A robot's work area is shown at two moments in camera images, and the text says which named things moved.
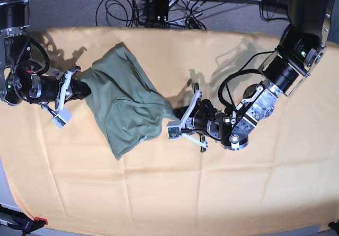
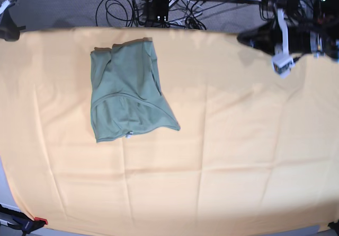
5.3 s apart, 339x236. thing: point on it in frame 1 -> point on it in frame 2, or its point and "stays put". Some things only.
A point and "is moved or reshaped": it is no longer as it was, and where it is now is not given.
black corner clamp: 334,226 stays put
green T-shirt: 128,107 is moved or reshaped
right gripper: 208,120 -> 267,37
